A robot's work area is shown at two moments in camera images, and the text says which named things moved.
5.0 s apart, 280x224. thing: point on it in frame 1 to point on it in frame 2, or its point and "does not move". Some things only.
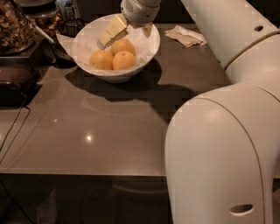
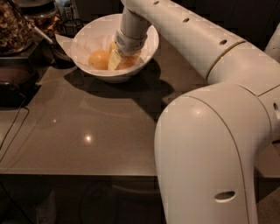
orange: x=101 y=59 does not move
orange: x=123 y=60 does not move
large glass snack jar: x=17 y=32 does not move
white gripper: x=137 y=15 to x=129 y=44
